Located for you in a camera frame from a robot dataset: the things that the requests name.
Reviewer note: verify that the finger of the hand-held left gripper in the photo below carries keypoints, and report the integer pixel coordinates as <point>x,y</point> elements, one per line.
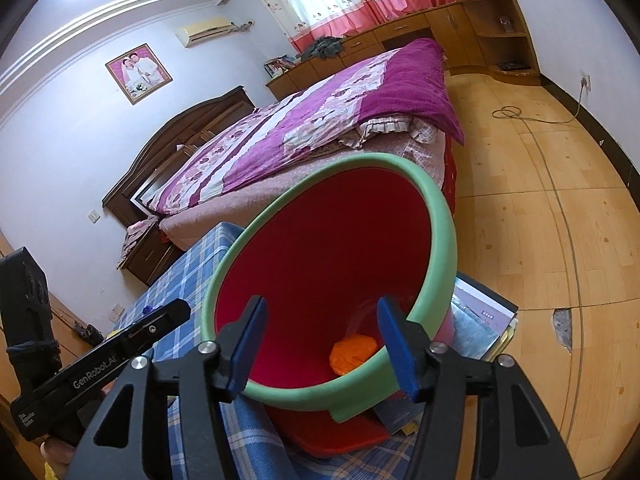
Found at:
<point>160,317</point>

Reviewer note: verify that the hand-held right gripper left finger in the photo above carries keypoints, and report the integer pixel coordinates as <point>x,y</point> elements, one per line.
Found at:
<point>245,350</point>

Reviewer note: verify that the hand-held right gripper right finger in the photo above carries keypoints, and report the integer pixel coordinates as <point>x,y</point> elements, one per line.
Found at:
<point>400,355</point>

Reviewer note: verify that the red bin with green rim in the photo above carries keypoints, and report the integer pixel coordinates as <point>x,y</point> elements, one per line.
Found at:
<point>325,240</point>

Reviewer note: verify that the wooden wardrobe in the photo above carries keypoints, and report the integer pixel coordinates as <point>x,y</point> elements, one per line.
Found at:
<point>65,320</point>

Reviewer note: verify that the orange crumpled plastic bag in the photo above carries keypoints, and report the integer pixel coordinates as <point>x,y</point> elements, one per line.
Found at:
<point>352,352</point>

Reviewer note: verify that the blue plaid tablecloth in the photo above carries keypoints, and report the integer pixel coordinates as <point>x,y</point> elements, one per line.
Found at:
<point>190,270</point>

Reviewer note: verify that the black power strip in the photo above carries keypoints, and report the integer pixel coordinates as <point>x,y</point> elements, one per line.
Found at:
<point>87,334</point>

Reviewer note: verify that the dark wooden nightstand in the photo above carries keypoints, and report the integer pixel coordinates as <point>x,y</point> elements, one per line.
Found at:
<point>150,260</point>

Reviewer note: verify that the stack of books and papers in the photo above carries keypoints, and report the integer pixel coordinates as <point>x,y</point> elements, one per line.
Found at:
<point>480,320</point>

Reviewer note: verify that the pink floral cloth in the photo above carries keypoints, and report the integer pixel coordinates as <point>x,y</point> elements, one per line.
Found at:
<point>137,232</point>

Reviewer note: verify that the white pillow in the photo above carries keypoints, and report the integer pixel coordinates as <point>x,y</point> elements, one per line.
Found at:
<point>142,192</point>

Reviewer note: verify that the bed with pink sheet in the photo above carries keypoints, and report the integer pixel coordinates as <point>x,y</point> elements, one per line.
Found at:
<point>240,200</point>

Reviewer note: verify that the dark wooden headboard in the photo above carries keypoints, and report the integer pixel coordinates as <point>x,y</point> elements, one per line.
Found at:
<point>200,115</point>

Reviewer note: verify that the bed with purple quilt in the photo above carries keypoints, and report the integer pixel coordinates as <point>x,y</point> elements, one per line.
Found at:
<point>300,125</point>

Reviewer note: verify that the row of books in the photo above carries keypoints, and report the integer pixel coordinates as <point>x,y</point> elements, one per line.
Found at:
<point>280,65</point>

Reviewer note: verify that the flat black item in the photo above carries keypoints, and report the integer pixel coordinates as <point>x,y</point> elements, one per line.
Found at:
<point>510,66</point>

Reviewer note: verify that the grey pile of clothes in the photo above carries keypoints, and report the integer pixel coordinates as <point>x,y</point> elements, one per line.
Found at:
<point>325,47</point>

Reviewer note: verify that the long wooden desk cabinet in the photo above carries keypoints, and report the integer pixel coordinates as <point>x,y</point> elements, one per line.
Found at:
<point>450,25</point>

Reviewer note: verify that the small glass ornament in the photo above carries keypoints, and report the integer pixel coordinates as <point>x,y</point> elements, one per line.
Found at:
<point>505,24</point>

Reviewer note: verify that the wooden corner shelf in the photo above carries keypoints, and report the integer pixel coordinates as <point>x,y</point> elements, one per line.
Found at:
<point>495,15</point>

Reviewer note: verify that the white wall socket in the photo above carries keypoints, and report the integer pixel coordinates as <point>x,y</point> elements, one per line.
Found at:
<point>118,313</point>
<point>585,81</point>

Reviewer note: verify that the white light switch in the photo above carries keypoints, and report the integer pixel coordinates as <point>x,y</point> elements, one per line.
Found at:
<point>93,216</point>

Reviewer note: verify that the framed wall photo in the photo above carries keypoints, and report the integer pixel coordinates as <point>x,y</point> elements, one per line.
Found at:
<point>137,72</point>

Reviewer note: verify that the wall air conditioner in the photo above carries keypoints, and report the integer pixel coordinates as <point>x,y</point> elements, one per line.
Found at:
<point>202,30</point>

